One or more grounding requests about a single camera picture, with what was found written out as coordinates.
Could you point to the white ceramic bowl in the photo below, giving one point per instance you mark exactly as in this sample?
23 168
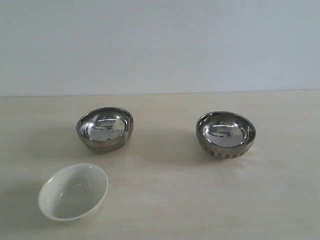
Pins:
73 193

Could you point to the smooth stainless steel bowl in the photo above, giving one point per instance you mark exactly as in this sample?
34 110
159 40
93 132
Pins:
105 129

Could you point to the ribbed stainless steel bowl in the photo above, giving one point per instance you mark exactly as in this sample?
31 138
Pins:
225 135

